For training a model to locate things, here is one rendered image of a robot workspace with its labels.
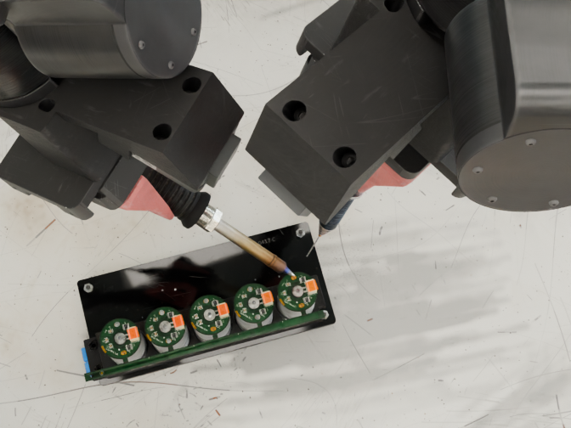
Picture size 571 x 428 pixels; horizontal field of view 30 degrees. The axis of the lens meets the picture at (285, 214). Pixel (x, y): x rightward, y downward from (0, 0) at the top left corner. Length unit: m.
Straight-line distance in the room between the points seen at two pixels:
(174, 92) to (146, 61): 0.04
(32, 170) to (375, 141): 0.23
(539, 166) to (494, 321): 0.38
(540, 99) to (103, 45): 0.19
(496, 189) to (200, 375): 0.38
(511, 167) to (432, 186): 0.39
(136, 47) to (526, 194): 0.17
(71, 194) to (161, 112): 0.09
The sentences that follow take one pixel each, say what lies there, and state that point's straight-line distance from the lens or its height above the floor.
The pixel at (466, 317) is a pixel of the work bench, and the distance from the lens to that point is 0.73.
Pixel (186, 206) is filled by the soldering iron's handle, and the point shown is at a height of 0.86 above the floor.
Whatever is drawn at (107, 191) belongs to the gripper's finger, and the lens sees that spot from 0.55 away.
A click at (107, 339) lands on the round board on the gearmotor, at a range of 0.66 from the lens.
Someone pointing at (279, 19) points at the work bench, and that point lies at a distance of 0.79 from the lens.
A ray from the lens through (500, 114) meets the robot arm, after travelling 0.35.
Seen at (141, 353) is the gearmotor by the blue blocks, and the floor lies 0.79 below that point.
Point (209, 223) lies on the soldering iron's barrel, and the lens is 0.64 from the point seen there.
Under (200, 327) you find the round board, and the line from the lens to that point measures 0.66.
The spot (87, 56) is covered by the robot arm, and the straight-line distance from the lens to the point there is 0.45.
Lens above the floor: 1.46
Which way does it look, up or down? 75 degrees down
